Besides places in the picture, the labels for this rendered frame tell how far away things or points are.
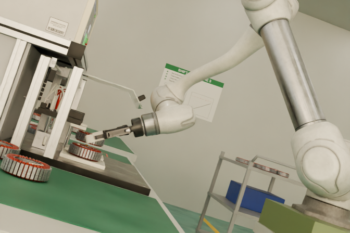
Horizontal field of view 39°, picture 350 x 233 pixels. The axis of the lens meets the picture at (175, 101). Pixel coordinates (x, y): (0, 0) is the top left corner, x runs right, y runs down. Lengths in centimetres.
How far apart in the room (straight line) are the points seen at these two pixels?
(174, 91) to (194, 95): 514
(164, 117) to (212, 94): 533
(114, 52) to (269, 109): 242
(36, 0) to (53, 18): 8
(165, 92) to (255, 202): 254
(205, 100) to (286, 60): 561
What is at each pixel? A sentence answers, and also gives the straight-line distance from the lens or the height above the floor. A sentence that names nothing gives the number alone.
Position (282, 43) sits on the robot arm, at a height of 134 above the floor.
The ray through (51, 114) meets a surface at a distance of 167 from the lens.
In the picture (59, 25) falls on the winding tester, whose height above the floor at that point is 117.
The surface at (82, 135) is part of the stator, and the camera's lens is 189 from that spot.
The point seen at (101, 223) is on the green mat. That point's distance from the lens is 95.
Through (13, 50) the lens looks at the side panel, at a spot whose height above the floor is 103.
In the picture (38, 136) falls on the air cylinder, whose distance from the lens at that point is 167.
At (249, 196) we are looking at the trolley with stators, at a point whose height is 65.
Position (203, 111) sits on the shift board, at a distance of 719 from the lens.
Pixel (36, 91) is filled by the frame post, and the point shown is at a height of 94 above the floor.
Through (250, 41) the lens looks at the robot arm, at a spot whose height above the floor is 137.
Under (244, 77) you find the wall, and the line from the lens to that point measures 737.
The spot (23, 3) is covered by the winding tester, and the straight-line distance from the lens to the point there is 166.
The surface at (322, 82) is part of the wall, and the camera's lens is 781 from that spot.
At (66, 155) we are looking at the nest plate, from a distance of 163.
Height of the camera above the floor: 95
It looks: 4 degrees up
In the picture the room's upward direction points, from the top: 18 degrees clockwise
